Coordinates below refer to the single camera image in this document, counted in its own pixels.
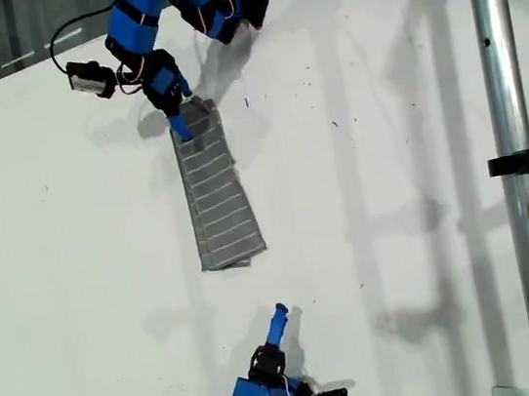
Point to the grey striped towel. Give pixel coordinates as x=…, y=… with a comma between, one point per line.
x=218, y=204

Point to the small black scrap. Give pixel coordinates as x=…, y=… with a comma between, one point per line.
x=246, y=102

